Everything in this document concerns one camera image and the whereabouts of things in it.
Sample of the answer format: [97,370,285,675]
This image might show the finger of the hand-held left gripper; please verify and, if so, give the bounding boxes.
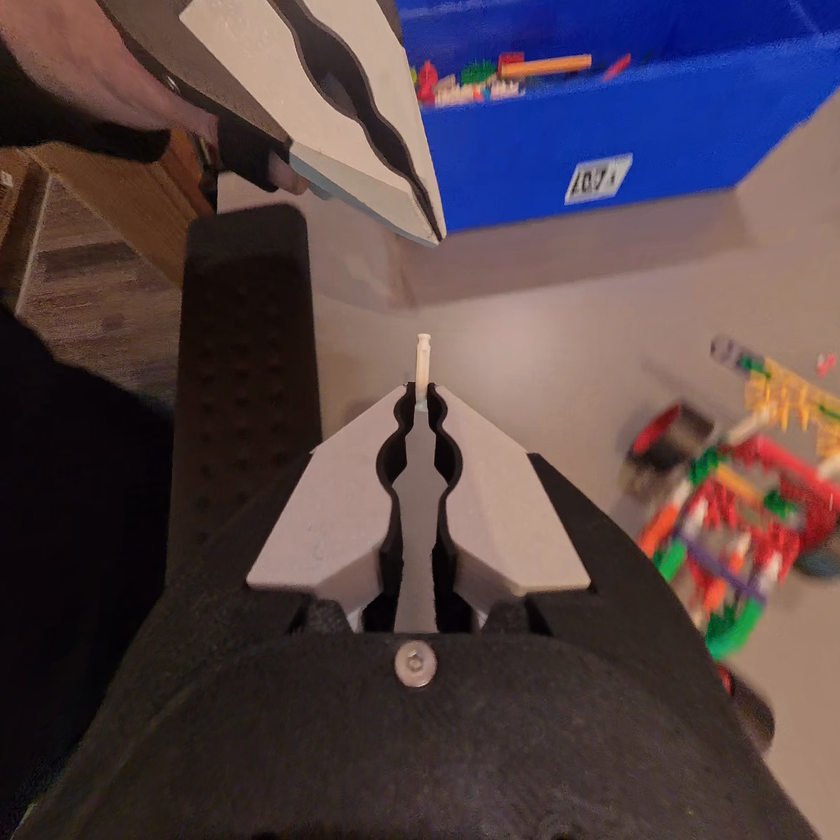
[179,0,444,250]
[289,0,450,240]

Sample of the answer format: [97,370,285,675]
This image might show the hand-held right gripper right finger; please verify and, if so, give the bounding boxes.
[428,384,592,634]

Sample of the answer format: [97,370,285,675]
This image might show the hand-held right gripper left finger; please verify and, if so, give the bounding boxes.
[245,384,416,634]

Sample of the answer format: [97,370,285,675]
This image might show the black wheel red hub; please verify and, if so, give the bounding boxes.
[717,665,777,756]
[625,400,715,490]

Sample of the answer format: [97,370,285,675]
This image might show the white rod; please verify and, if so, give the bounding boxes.
[414,332,434,416]

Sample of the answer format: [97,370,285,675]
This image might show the red and green toy model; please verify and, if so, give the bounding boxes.
[623,333,840,756]

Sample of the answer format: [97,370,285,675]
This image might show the purple connector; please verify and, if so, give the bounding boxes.
[710,335,756,371]

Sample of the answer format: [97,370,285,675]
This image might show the blue storage bin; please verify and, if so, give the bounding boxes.
[395,0,840,234]

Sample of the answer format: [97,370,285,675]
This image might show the person's left forearm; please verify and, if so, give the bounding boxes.
[0,39,173,165]

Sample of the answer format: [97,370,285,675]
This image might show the person's left hand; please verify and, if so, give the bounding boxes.
[0,0,311,198]

